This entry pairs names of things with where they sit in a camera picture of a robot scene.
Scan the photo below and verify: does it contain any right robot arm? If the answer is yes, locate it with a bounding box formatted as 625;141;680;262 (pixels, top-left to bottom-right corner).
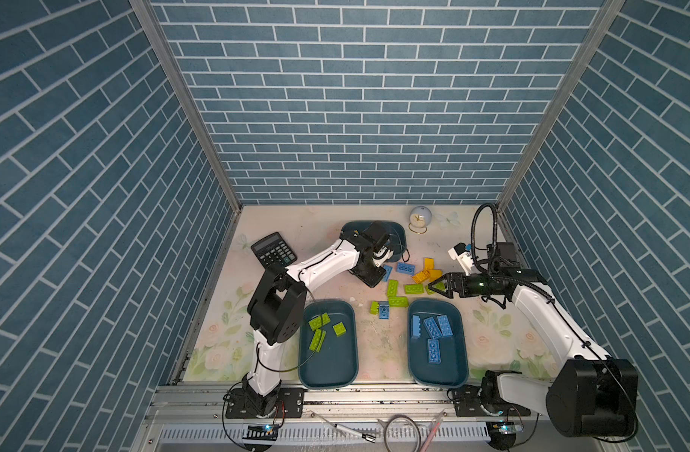
429;239;640;444

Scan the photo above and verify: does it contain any black calculator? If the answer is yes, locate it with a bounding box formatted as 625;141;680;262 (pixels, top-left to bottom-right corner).
251;232;297;269

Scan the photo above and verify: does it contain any small white clock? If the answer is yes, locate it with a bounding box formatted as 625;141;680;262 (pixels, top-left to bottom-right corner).
408;205;433;235

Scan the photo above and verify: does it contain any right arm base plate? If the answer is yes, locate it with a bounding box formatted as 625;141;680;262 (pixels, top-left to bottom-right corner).
446;384;531;418

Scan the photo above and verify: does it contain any yellow lego plate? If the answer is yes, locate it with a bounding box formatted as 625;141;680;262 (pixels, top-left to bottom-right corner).
413;270;431;284

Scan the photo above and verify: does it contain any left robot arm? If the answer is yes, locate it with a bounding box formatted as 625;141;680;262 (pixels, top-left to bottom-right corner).
243;220;407;397

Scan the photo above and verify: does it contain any green lego brick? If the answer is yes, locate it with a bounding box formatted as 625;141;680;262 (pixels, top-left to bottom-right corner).
308;313;331;331

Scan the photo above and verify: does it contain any small green lego piece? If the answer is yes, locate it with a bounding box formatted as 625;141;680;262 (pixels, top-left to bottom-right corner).
333;322;347;337

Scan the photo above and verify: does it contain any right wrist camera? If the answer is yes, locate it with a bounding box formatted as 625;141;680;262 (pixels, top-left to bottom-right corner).
448;242;478;275

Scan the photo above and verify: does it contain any blue lego plate upside-down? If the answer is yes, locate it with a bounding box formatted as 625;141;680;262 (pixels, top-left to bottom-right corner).
396;262;416;276

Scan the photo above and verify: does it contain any green lego plate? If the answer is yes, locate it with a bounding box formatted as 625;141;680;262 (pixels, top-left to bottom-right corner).
388;297;410;308
386;281;399;299
426;282;446;295
309;329;326;352
403;284;426;295

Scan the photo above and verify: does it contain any right teal container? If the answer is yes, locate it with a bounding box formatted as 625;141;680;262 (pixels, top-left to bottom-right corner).
408;299;469;389

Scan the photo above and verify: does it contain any blue lego brick long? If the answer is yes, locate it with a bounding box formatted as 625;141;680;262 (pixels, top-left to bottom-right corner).
411;315;421;339

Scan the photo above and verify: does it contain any blue lego plate narrow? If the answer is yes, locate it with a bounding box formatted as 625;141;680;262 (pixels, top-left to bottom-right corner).
382;265;393;282

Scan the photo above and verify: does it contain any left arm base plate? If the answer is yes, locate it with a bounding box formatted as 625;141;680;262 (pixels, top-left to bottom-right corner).
224;387;305;420

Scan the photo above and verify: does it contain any green lego plate upright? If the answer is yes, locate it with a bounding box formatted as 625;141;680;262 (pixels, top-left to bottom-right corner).
386;281;399;299

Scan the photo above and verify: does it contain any back teal container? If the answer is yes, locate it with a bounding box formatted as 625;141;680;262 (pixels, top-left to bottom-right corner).
341;220;407;264

